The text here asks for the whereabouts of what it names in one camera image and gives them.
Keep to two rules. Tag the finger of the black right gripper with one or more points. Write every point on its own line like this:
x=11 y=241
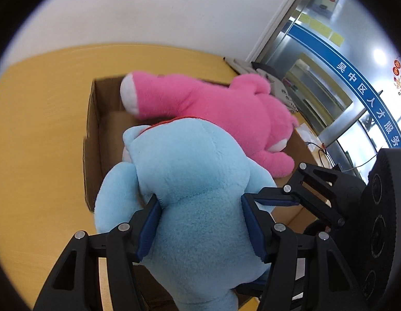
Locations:
x=273 y=196

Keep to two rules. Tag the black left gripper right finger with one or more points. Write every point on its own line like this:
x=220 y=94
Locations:
x=300 y=262

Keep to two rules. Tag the pink plush bear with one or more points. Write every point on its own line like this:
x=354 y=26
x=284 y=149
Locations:
x=260 y=123

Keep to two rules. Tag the light blue plush toy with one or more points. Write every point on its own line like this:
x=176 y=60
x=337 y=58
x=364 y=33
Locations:
x=201 y=250

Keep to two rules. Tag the cardboard box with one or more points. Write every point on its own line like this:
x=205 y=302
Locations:
x=106 y=122

